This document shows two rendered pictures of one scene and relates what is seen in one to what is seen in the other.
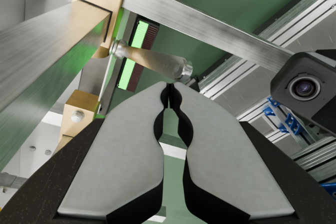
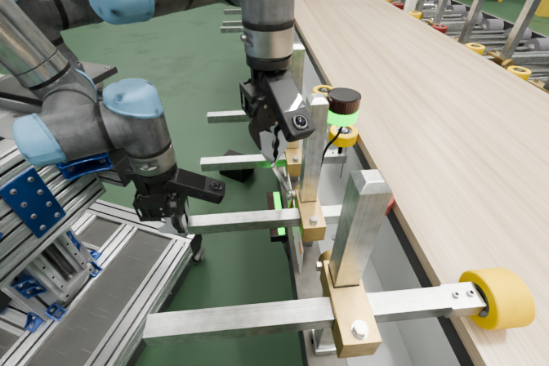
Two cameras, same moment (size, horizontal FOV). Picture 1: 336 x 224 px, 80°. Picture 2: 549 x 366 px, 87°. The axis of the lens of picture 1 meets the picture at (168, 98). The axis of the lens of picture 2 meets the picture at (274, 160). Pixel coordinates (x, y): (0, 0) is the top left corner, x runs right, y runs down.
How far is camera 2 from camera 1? 0.46 m
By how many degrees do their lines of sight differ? 26
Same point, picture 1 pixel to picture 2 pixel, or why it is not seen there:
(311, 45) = (65, 355)
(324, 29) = not seen: outside the picture
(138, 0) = (292, 212)
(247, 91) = (131, 267)
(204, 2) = (219, 349)
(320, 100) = (207, 183)
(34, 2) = not seen: hidden behind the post
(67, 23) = (311, 176)
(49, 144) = not seen: hidden behind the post
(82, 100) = (296, 169)
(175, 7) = (274, 217)
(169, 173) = (179, 154)
